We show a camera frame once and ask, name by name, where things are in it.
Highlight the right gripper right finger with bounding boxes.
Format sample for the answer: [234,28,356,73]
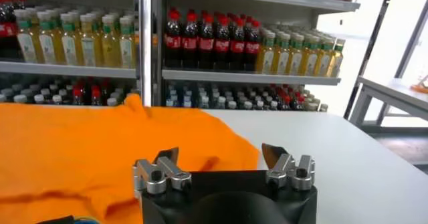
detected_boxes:
[261,143,317,192]

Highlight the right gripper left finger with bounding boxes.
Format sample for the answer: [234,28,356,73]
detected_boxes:
[132,146,193,195]

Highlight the orange t-shirt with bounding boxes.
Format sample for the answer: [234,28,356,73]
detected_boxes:
[0,93,261,224]

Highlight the grey metal shelf rack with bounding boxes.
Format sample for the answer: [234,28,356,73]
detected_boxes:
[150,0,361,112]
[0,0,150,108]

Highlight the white side table grey legs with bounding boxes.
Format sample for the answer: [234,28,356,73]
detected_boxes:
[349,76,428,128]

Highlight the clear container orange contents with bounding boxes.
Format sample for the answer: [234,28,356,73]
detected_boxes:
[410,74,428,95]

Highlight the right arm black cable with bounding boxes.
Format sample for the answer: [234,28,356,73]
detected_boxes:
[35,215,101,224]

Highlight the black window frame post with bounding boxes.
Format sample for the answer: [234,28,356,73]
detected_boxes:
[343,0,399,120]

